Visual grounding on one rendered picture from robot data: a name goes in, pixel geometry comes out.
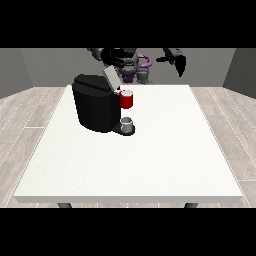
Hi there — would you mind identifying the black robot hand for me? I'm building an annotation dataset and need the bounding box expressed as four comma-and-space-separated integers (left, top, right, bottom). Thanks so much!
155, 49, 187, 78
100, 48, 135, 68

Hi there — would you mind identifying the pale grey machine lid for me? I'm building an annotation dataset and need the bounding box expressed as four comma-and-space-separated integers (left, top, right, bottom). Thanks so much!
102, 65, 122, 92

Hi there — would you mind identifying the red pod holder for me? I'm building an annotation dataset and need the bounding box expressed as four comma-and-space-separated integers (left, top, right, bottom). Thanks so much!
118, 89, 135, 110

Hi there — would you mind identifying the black coffee machine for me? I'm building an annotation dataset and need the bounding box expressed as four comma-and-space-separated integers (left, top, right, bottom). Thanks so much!
71, 73, 136, 136

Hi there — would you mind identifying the grey trunk with purple rings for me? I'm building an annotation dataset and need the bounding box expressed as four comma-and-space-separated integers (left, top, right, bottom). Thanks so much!
103, 53, 155, 85

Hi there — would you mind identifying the small grey cup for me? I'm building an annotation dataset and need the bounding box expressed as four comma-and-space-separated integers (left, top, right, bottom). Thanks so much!
119, 116, 135, 134

